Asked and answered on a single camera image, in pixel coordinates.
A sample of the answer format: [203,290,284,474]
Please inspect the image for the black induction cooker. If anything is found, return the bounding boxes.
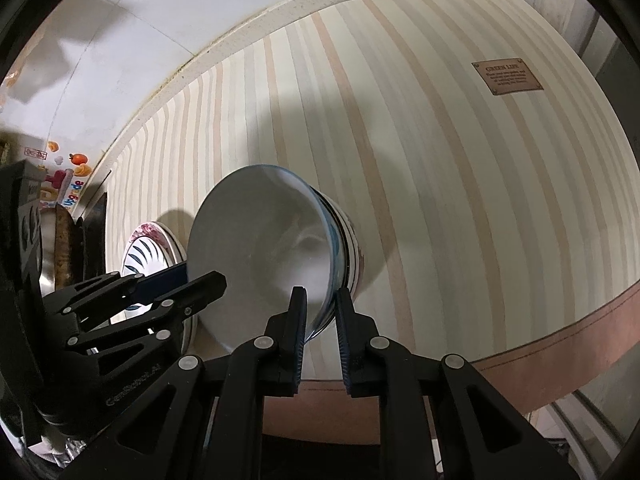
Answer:
[75,192,109,273]

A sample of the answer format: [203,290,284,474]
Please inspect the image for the blue striped white plate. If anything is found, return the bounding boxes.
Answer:
[121,236,190,328]

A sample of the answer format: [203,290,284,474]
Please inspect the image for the dark wok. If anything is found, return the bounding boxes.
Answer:
[39,205,83,296]

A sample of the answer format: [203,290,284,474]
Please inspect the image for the striped cat print tablecloth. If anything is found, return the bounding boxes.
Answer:
[102,0,640,413]

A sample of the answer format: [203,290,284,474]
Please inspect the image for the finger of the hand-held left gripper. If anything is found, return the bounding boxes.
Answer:
[65,271,229,361]
[44,262,189,320]

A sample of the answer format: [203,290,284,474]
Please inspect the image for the pink floral white plate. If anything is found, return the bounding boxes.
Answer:
[131,222,176,261]

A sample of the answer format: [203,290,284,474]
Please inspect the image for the white bowl blue rim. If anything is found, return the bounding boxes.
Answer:
[187,165,346,356]
[315,190,354,333]

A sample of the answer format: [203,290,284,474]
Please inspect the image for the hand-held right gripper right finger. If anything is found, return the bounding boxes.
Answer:
[335,287,571,480]

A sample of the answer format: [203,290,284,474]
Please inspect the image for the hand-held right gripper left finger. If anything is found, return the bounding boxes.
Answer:
[60,286,308,480]

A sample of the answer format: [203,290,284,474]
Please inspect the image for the colourful wall stickers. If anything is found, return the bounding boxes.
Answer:
[22,140,93,208]

